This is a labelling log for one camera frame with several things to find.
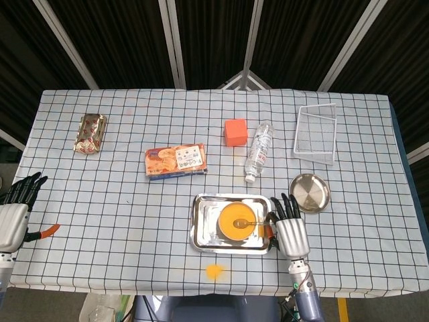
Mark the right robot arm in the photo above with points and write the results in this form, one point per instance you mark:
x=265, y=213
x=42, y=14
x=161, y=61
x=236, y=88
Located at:
x=308, y=298

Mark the clear plastic bag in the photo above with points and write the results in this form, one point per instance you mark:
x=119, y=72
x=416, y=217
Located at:
x=100, y=308

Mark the beige bowl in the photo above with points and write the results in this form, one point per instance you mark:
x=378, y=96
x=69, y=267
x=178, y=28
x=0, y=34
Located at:
x=236, y=239

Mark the white triangular screen foot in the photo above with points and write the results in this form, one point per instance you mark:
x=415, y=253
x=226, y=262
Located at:
x=245, y=80

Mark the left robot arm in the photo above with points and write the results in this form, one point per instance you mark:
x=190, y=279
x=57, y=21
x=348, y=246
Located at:
x=5, y=260

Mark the clear plastic water bottle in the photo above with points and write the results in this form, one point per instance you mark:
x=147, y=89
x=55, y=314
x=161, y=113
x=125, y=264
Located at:
x=258, y=152

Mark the gold foil snack packet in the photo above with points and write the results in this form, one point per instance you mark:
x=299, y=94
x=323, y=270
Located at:
x=90, y=134

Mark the orange cube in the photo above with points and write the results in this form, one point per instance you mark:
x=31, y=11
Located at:
x=236, y=133

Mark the round steel plate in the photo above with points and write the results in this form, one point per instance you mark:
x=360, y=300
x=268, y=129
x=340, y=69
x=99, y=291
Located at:
x=310, y=193

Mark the rectangular steel tray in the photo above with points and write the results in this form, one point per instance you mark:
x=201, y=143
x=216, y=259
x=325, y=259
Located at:
x=204, y=228

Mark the black folding partition screen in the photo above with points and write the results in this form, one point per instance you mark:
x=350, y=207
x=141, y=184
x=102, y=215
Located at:
x=127, y=43

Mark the orange biscuit box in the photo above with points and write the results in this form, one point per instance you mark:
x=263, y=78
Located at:
x=174, y=161

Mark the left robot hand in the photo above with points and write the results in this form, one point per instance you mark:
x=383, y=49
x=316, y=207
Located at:
x=11, y=224

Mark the checked tablecloth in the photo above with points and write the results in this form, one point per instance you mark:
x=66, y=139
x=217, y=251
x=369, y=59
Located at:
x=117, y=208

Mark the orange powder pile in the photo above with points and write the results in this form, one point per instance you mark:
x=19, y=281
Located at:
x=214, y=271

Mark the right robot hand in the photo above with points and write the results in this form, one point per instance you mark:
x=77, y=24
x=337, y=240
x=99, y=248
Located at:
x=291, y=238

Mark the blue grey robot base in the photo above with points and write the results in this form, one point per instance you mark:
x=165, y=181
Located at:
x=207, y=310

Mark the metal spoon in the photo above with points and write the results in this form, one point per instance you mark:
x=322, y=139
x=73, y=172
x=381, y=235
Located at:
x=241, y=223

